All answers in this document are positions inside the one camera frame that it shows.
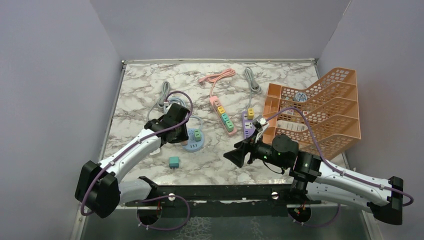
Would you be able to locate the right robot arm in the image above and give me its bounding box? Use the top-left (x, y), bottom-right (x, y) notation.
top-left (223, 134), bottom-right (403, 225)

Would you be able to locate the grey cable right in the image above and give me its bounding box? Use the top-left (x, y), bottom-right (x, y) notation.
top-left (243, 67), bottom-right (263, 112)

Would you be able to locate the teal plug adapter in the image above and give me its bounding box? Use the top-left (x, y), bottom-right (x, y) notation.
top-left (168, 156), bottom-right (180, 169)
top-left (221, 113), bottom-right (230, 123)

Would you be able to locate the round blue power strip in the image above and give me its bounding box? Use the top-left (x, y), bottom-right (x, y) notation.
top-left (182, 128), bottom-right (205, 153)

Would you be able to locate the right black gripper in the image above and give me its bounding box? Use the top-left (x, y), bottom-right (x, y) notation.
top-left (224, 128), bottom-right (289, 169)

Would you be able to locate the yellow plug adapter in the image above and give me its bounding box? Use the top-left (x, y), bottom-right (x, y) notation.
top-left (246, 108), bottom-right (255, 120)
top-left (216, 106), bottom-right (226, 115)

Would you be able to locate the brown pink plug adapter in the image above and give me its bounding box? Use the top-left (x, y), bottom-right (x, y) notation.
top-left (213, 100), bottom-right (222, 109)

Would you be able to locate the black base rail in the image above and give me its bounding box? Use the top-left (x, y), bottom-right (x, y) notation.
top-left (124, 176), bottom-right (316, 224)

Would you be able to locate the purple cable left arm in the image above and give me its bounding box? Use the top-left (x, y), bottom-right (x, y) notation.
top-left (80, 91), bottom-right (194, 217)

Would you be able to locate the purple power strip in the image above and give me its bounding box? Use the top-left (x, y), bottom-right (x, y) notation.
top-left (241, 110), bottom-right (255, 139)

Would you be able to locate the grey cable left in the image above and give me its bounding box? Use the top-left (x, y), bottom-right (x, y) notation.
top-left (145, 81), bottom-right (171, 122)

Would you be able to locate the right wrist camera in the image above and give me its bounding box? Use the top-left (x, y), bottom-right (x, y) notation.
top-left (253, 115), bottom-right (269, 143)

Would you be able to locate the grey cable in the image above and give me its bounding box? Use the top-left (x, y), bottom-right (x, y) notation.
top-left (145, 81), bottom-right (171, 122)
top-left (243, 67), bottom-right (263, 112)

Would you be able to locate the pink power strip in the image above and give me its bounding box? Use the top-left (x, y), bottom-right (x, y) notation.
top-left (209, 96), bottom-right (237, 136)

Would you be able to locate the round blue patterned disc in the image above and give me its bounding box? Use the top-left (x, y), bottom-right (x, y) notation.
top-left (293, 92), bottom-right (309, 103)

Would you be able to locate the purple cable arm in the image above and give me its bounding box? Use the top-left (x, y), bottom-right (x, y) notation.
top-left (80, 91), bottom-right (194, 217)
top-left (264, 106), bottom-right (415, 229)

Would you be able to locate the green plug adapter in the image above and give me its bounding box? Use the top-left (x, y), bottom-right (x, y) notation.
top-left (225, 120), bottom-right (234, 133)
top-left (193, 129), bottom-right (202, 142)

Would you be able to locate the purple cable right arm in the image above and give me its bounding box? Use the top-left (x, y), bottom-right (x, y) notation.
top-left (264, 106), bottom-right (415, 229)

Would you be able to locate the orange plastic file rack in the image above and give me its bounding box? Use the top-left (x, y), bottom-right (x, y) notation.
top-left (262, 67), bottom-right (361, 160)

